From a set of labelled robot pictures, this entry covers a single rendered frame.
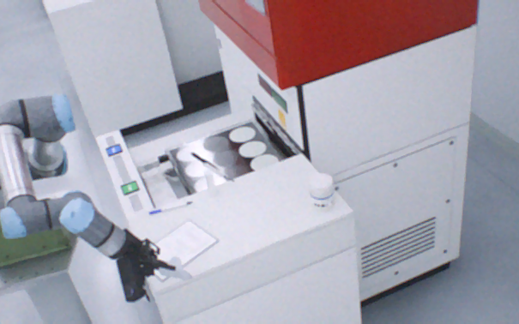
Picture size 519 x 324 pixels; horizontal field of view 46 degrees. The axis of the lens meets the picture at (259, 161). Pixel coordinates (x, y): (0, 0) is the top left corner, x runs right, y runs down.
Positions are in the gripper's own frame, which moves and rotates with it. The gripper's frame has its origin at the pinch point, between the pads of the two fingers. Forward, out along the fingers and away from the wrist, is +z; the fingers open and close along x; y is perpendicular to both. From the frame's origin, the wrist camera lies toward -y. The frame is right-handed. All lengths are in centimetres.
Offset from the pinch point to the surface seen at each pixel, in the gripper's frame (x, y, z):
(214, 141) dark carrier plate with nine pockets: 0, 83, 15
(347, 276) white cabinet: -27, 25, 51
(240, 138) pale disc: -9, 83, 20
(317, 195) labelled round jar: -37, 29, 19
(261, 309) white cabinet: -3.2, 14.5, 35.7
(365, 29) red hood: -71, 70, 4
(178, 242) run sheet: 2.8, 23.1, 3.9
